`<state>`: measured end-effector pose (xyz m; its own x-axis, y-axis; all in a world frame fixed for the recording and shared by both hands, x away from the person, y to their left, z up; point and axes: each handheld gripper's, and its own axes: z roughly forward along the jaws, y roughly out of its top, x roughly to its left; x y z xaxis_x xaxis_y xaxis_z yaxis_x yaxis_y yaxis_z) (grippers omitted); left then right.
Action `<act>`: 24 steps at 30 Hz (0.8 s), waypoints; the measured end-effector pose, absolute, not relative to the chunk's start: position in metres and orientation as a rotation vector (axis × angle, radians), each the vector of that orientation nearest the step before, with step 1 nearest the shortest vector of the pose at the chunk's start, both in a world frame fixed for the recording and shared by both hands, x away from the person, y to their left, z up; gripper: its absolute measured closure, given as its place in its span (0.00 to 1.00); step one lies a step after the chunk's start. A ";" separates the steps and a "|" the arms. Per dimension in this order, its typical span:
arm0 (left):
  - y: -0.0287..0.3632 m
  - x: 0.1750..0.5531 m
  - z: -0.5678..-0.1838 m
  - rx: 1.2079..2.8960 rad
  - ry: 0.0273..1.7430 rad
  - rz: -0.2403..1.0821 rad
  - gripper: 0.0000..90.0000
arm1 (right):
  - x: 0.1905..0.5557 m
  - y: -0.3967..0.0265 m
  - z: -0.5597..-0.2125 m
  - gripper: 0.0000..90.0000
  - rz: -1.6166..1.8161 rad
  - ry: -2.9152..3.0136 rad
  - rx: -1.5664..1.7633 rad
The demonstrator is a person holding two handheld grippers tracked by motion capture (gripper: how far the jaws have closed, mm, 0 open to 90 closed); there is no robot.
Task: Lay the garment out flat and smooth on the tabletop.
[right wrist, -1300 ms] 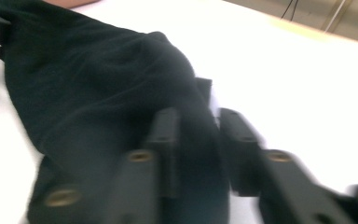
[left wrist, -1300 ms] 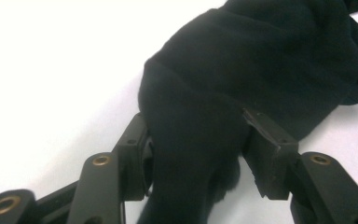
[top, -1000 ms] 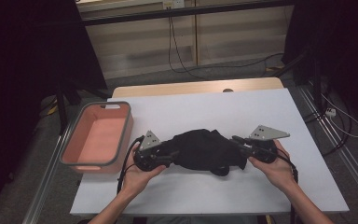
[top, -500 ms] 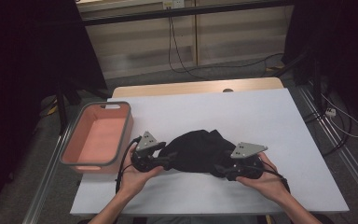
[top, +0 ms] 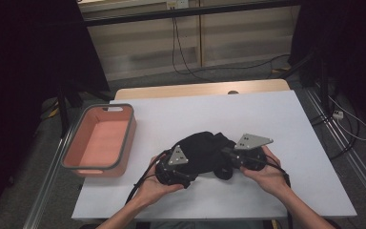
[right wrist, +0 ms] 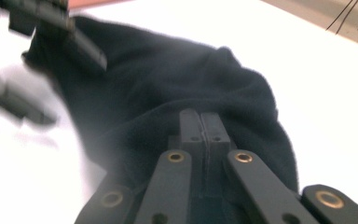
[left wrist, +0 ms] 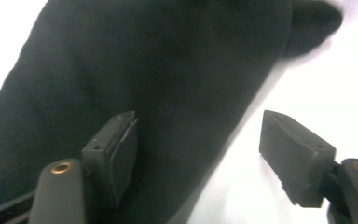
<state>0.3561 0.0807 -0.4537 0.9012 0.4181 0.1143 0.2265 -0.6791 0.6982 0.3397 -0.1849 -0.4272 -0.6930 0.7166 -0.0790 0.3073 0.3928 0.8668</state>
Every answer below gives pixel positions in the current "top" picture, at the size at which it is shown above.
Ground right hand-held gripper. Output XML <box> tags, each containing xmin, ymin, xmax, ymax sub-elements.
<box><xmin>221</xmin><ymin>133</ymin><xmax>275</xmax><ymax>172</ymax></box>

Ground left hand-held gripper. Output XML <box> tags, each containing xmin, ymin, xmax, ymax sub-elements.
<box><xmin>154</xmin><ymin>144</ymin><xmax>202</xmax><ymax>189</ymax></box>

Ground black tank top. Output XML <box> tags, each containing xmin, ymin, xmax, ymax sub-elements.
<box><xmin>163</xmin><ymin>131</ymin><xmax>237</xmax><ymax>181</ymax></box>

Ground pink storage basket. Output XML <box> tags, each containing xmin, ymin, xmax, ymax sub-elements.
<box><xmin>60</xmin><ymin>103</ymin><xmax>137</xmax><ymax>178</ymax></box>

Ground person's right hand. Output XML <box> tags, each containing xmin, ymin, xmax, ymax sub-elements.
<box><xmin>239</xmin><ymin>146</ymin><xmax>293</xmax><ymax>200</ymax></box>

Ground person's left hand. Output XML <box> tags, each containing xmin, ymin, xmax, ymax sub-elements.
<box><xmin>135</xmin><ymin>155</ymin><xmax>186</xmax><ymax>208</ymax></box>

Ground white table board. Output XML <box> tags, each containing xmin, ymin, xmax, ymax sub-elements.
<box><xmin>71</xmin><ymin>90</ymin><xmax>357</xmax><ymax>222</ymax></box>

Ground light wooden table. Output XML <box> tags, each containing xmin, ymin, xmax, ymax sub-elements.
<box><xmin>113</xmin><ymin>78</ymin><xmax>291</xmax><ymax>101</ymax></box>

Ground black metal stand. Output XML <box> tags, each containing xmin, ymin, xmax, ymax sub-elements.
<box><xmin>277</xmin><ymin>51</ymin><xmax>332</xmax><ymax>119</ymax></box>

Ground light wooden cabinet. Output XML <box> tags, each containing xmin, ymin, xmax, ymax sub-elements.
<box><xmin>77</xmin><ymin>0</ymin><xmax>301</xmax><ymax>82</ymax></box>

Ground black tripod stand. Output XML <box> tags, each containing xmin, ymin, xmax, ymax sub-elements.
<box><xmin>56</xmin><ymin>81</ymin><xmax>112</xmax><ymax>138</ymax></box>

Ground black horizontal bar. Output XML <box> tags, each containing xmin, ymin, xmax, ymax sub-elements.
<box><xmin>82</xmin><ymin>0</ymin><xmax>301</xmax><ymax>28</ymax></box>

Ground black curtain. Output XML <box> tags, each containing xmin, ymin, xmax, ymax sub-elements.
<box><xmin>287</xmin><ymin>0</ymin><xmax>366</xmax><ymax>135</ymax></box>
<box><xmin>0</xmin><ymin>0</ymin><xmax>111</xmax><ymax>223</ymax></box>

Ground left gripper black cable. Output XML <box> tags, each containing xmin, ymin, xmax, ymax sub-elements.
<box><xmin>124</xmin><ymin>149</ymin><xmax>173</xmax><ymax>205</ymax></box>

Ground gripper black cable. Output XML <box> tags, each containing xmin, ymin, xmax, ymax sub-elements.
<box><xmin>254</xmin><ymin>156</ymin><xmax>295</xmax><ymax>229</ymax></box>
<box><xmin>124</xmin><ymin>149</ymin><xmax>173</xmax><ymax>205</ymax></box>

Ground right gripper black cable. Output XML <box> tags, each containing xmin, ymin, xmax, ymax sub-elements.
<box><xmin>254</xmin><ymin>156</ymin><xmax>295</xmax><ymax>229</ymax></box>

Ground black floor cables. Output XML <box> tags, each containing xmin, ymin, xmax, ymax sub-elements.
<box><xmin>309</xmin><ymin>108</ymin><xmax>361</xmax><ymax>160</ymax></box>

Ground aluminium floor rail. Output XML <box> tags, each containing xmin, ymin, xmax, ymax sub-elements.
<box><xmin>303</xmin><ymin>85</ymin><xmax>366</xmax><ymax>209</ymax></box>
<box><xmin>22</xmin><ymin>122</ymin><xmax>82</xmax><ymax>229</ymax></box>

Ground black hanging cable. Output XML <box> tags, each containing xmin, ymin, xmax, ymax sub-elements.
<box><xmin>171</xmin><ymin>17</ymin><xmax>292</xmax><ymax>82</ymax></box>

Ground white wall socket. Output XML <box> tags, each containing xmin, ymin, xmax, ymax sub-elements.
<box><xmin>166</xmin><ymin>0</ymin><xmax>190</xmax><ymax>10</ymax></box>

